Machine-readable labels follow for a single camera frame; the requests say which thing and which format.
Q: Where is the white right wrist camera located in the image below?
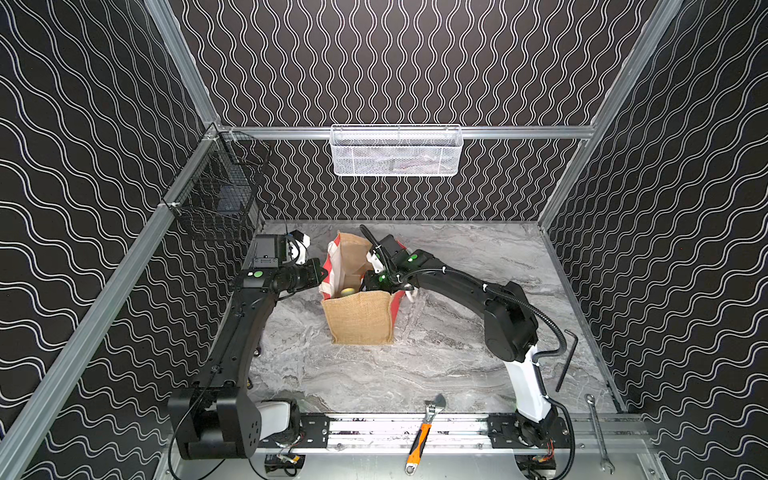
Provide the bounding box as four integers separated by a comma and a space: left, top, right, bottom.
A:
366, 251, 387, 274

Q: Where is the black hex key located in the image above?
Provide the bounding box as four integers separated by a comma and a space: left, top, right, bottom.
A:
555, 329, 579, 392

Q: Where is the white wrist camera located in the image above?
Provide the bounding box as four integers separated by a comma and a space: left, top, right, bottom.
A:
366, 251, 387, 274
286, 230, 311, 265

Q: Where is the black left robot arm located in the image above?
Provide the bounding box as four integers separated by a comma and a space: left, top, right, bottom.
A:
167, 230, 327, 460

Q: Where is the silver combination wrench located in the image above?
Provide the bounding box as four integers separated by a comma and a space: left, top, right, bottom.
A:
584, 394, 615, 475

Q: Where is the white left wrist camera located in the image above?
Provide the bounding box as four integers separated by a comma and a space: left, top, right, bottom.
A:
286, 230, 311, 265

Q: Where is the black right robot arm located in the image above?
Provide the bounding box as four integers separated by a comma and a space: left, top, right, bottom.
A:
360, 225, 567, 447

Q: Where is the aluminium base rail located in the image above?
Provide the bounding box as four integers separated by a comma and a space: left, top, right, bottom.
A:
257, 413, 652, 454

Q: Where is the black wire mesh basket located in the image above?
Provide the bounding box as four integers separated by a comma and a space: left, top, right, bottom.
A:
170, 129, 274, 241

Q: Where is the orange handled adjustable wrench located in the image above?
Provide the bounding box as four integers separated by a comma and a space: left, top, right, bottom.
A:
404, 394, 447, 476

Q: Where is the jute tote bag red trim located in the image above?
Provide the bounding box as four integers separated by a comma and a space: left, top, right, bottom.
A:
318, 232, 411, 345

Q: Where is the white wire mesh basket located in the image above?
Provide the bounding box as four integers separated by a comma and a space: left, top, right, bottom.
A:
329, 124, 464, 177

